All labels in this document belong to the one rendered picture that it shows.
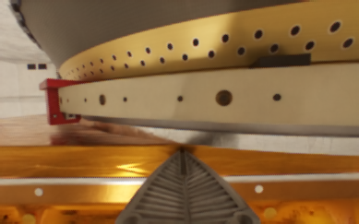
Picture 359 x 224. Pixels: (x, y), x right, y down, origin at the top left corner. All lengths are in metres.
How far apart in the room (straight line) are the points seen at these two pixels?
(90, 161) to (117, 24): 0.19
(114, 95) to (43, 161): 0.14
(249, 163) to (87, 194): 0.23
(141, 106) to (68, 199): 0.18
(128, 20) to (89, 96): 0.12
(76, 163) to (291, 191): 0.31
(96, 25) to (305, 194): 0.39
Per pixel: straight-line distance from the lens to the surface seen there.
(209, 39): 0.17
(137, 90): 0.16
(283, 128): 0.21
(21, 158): 0.29
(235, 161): 0.21
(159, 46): 0.19
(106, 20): 0.24
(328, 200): 0.32
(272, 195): 0.26
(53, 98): 0.36
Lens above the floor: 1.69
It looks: 5 degrees up
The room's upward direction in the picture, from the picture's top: 179 degrees clockwise
